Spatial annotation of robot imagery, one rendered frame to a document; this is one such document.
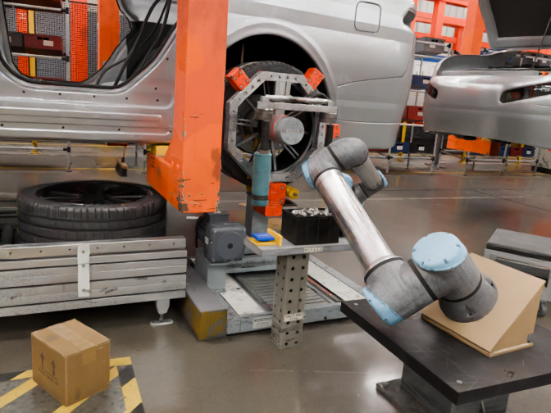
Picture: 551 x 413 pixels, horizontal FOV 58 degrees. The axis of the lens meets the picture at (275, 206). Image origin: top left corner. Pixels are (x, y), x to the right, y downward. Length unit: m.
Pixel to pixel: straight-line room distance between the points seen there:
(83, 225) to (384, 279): 1.24
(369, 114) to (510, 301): 1.60
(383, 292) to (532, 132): 3.08
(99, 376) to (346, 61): 2.01
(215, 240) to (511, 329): 1.27
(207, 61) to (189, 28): 0.14
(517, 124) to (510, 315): 2.95
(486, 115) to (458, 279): 3.11
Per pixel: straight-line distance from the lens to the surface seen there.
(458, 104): 4.83
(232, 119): 2.45
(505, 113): 4.54
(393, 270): 1.63
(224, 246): 2.32
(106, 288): 2.18
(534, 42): 5.83
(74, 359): 1.76
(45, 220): 2.27
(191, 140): 2.01
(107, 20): 4.73
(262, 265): 2.70
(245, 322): 2.21
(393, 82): 3.11
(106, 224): 2.21
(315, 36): 2.81
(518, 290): 1.77
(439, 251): 1.59
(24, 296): 2.17
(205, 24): 2.03
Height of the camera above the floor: 1.02
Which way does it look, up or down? 13 degrees down
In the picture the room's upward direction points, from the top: 4 degrees clockwise
